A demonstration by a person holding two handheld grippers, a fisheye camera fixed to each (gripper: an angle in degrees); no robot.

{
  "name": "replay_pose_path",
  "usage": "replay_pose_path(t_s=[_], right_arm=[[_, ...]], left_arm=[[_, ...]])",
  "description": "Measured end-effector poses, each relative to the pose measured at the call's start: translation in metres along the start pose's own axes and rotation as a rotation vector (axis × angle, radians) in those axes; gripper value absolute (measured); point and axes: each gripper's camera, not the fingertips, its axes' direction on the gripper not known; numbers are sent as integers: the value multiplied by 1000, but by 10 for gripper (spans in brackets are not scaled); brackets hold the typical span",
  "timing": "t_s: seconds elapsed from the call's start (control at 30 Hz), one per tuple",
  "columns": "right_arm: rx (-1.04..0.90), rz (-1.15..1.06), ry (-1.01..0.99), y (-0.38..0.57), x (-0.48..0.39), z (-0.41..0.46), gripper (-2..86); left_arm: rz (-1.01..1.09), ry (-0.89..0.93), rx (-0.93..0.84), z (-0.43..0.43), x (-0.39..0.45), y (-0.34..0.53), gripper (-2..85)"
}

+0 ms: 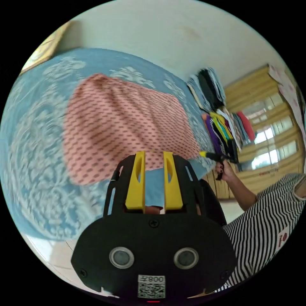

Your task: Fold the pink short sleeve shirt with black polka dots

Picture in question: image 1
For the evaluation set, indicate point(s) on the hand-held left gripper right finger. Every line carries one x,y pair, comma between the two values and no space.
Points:
175,191

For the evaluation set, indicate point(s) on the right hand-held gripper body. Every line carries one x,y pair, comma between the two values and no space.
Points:
221,157

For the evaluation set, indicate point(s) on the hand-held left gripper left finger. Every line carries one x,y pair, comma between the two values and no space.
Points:
133,191

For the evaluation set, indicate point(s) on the pink shirt with black dots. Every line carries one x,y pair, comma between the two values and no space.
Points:
124,124

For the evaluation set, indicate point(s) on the person's right forearm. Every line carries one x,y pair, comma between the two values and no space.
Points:
241,193

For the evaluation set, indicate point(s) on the person's right hand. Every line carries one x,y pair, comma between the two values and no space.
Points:
227,172

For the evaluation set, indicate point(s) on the pile of clothes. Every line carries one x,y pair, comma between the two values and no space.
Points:
216,112

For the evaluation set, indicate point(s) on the wooden framed window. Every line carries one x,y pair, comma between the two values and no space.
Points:
267,143

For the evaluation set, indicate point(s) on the person's body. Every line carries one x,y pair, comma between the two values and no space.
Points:
265,229

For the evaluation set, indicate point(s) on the pale pink patterned curtain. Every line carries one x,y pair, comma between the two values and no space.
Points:
290,95

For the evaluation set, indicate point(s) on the bed with blue patterned sheet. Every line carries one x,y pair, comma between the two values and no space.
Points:
35,148

